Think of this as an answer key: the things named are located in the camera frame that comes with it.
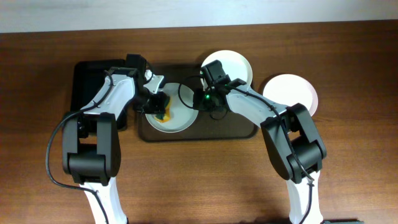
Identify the green yellow sponge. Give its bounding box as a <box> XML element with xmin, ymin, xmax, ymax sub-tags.
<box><xmin>154</xmin><ymin>94</ymin><xmax>172</xmax><ymax>123</ymax></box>

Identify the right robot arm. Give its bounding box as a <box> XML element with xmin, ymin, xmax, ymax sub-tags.
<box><xmin>193</xmin><ymin>79</ymin><xmax>326</xmax><ymax>223</ymax></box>

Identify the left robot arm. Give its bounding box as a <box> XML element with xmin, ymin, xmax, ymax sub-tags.
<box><xmin>62</xmin><ymin>54</ymin><xmax>170</xmax><ymax>223</ymax></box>

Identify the brown serving tray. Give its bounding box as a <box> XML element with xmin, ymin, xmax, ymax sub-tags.
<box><xmin>136</xmin><ymin>63</ymin><xmax>259</xmax><ymax>142</ymax></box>

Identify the cream white plate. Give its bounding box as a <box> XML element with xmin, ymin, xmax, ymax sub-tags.
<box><xmin>201</xmin><ymin>50</ymin><xmax>253</xmax><ymax>85</ymax></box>

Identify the pale grey plate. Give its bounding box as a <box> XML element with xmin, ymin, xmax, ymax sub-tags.
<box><xmin>146</xmin><ymin>83</ymin><xmax>198</xmax><ymax>133</ymax></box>

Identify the white plate with pink rim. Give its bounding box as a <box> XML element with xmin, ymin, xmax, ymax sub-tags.
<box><xmin>262</xmin><ymin>74</ymin><xmax>318</xmax><ymax>116</ymax></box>

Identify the black water tray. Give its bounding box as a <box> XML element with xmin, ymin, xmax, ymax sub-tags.
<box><xmin>70</xmin><ymin>59</ymin><xmax>127</xmax><ymax>133</ymax></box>

